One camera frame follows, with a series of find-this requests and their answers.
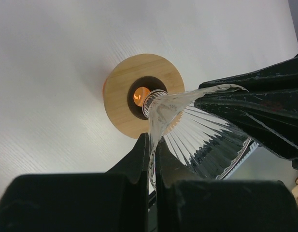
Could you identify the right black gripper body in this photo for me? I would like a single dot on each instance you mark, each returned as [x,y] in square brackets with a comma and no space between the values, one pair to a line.
[266,108]

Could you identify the orange glass carafe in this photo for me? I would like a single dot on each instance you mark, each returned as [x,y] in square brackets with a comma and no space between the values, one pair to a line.
[117,92]

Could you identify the clear glass dripper cone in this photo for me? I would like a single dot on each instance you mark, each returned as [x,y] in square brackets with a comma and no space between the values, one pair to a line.
[209,146]

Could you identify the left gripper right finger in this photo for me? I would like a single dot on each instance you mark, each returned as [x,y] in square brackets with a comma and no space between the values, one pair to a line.
[186,203]

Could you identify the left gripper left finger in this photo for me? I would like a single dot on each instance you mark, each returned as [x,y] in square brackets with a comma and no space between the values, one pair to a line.
[114,201]

